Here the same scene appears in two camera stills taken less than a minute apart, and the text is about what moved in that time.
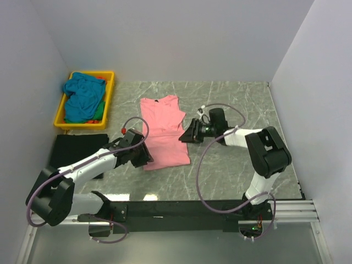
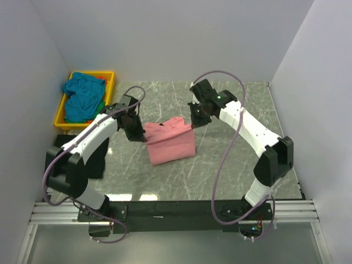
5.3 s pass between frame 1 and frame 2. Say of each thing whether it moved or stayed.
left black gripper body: moved
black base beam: stayed
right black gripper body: moved
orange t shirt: stayed
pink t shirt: moved
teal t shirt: stayed
